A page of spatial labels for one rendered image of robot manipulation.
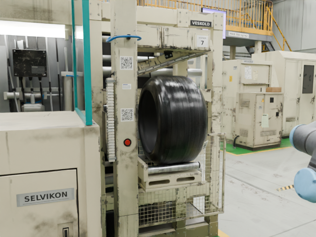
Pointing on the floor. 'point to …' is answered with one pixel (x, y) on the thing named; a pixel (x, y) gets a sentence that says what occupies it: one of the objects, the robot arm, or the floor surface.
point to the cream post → (133, 189)
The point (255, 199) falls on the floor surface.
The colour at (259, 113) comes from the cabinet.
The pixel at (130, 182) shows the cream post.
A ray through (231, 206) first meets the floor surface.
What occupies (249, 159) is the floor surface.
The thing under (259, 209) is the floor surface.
